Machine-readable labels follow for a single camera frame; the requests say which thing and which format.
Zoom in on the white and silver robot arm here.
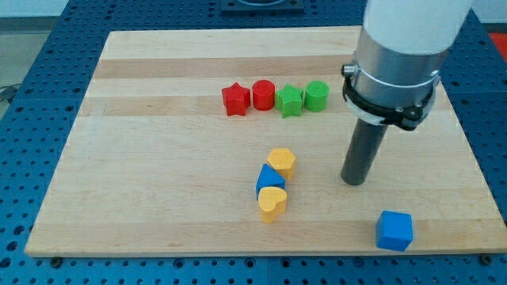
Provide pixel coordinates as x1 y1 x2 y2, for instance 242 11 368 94
353 0 472 108

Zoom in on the yellow hexagon block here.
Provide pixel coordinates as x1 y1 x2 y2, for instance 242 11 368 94
267 148 296 181

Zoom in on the light wooden board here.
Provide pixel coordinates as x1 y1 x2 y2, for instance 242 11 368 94
25 26 506 257

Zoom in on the blue triangle block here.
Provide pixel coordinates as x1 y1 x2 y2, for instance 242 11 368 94
256 164 286 198

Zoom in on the red star block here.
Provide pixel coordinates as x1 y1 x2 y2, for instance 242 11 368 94
222 82 251 116

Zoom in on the red cylinder block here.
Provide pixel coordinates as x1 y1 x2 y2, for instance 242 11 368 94
252 79 275 111

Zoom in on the green star block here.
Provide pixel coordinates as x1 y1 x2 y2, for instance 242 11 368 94
275 84 303 118

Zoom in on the yellow heart block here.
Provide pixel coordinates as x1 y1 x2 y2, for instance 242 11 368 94
257 186 288 223

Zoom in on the green cylinder block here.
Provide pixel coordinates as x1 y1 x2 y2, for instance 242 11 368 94
304 81 330 112

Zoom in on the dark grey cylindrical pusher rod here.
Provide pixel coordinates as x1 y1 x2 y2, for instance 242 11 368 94
341 119 387 185

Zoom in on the blue cube block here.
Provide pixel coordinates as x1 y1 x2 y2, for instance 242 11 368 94
375 211 414 252

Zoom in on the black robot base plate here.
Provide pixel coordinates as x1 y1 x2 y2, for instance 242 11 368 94
219 0 305 15

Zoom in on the black clamp ring with cable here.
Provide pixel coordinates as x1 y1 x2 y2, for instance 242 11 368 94
341 63 441 132

